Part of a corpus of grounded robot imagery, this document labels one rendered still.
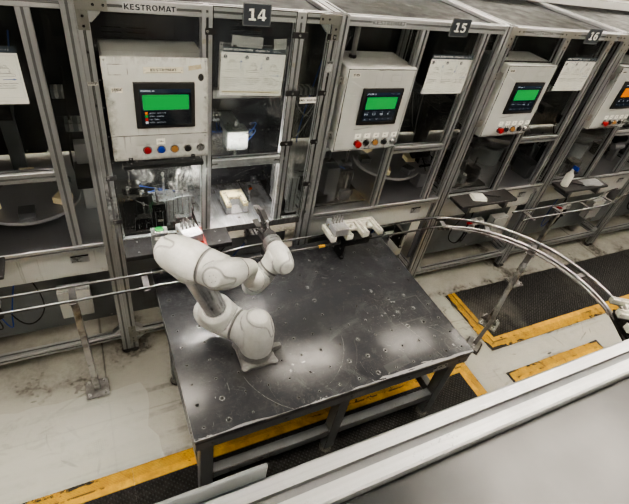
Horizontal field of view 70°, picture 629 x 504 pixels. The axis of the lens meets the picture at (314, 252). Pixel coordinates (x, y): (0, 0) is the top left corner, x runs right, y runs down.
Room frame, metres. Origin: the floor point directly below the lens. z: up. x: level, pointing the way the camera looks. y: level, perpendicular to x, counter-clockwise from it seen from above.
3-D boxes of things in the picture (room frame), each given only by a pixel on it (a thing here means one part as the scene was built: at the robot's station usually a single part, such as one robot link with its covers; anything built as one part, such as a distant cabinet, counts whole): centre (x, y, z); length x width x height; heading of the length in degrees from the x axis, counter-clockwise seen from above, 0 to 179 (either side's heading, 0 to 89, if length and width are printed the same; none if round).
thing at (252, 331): (1.33, 0.19, 0.85); 0.18 x 0.16 x 0.22; 74
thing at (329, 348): (1.69, -0.04, 0.66); 1.50 x 1.06 x 0.04; 122
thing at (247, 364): (1.34, 0.17, 0.71); 0.22 x 0.18 x 0.06; 122
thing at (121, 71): (1.89, 0.84, 1.60); 0.42 x 0.29 x 0.46; 122
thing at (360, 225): (2.25, -0.21, 0.84); 0.36 x 0.14 x 0.10; 122
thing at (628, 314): (1.92, -1.85, 0.84); 0.37 x 0.14 x 0.10; 0
